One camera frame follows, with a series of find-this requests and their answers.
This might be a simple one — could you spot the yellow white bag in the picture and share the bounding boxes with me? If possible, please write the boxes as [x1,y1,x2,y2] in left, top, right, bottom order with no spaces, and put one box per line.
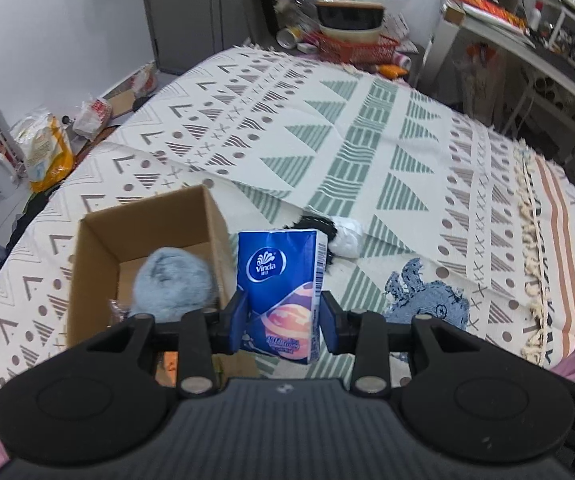
[10,109,76,194]

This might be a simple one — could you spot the blue denim patch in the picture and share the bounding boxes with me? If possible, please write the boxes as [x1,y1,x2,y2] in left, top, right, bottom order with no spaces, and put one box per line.
[383,258,471,332]

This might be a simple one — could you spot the blue tissue pack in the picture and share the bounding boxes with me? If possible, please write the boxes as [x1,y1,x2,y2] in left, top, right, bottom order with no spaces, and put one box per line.
[237,228,329,365]

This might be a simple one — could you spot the black and white scrunchie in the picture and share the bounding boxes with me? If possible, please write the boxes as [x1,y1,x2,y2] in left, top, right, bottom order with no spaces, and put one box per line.
[292,214,364,264]

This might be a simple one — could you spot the red plastic basket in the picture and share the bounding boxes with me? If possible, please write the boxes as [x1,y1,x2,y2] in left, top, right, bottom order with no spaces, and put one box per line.
[307,30,401,64]

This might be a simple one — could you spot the patterned tasselled blanket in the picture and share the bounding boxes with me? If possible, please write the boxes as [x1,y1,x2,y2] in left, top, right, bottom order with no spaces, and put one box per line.
[0,44,575,392]

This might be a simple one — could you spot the brown cardboard box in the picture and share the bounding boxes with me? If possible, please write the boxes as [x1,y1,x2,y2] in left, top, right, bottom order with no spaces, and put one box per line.
[66,184,261,389]

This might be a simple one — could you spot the black bowl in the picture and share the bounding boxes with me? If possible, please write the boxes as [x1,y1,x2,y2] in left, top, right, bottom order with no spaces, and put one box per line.
[314,0,386,31]

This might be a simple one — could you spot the red white plastic bag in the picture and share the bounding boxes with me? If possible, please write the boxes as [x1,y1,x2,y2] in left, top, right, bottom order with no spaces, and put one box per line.
[72,97,114,141]

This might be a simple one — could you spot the beige bowl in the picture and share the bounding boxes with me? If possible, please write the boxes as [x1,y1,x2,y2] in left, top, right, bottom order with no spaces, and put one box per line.
[319,22,383,44]

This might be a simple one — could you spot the white desk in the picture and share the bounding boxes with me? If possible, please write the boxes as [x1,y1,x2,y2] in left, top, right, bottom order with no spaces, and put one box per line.
[439,0,575,128]

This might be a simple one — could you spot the red orange packet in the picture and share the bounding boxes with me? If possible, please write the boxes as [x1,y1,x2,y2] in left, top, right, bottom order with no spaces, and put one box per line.
[449,0,529,31]

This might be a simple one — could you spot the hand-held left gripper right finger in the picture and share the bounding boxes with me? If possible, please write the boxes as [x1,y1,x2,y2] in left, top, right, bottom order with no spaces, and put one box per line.
[319,290,474,396]

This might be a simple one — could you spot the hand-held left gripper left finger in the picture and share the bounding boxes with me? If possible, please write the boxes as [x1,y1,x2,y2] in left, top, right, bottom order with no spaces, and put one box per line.
[75,287,250,397]

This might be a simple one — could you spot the grey-blue fluffy plush ball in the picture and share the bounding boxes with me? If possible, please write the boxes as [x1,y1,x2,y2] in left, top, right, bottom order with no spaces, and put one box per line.
[130,246,218,324]

